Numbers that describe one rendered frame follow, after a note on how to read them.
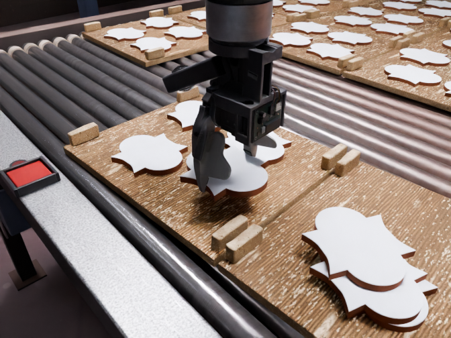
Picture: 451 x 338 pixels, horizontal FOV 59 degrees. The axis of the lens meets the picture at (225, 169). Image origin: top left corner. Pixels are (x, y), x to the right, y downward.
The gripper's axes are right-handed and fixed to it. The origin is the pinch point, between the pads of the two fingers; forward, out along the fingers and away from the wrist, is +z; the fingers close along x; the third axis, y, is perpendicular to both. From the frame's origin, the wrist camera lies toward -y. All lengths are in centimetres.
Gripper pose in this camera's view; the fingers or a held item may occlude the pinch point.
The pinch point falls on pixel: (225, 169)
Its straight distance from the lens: 58.9
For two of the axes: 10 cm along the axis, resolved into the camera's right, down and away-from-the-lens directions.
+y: 7.3, 4.0, -5.6
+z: 0.0, 8.1, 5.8
